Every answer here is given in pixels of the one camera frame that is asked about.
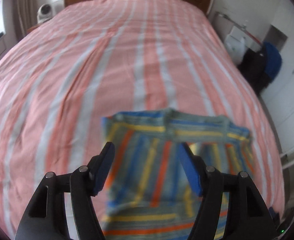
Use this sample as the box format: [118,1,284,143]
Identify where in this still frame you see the white plastic bag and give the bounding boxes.
[224,34,246,66]

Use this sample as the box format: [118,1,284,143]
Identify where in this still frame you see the white wardrobe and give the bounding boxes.
[262,0,294,154]

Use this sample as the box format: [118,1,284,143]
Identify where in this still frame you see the blue cloth on chair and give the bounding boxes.
[262,42,282,82]

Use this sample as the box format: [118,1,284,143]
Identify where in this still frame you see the white desk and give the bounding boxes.
[212,11,262,51]

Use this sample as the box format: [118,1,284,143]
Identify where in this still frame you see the striped knitted sweater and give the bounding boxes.
[103,108,254,239]

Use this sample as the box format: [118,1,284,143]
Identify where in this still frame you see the beige curtain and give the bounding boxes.
[13,0,38,41]

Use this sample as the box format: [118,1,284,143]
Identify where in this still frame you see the white round fan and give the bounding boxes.
[37,4,54,24]

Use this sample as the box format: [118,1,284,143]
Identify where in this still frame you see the pink striped bed cover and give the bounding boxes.
[0,0,285,239]

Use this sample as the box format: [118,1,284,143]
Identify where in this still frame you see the wooden nightstand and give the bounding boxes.
[27,23,42,34]

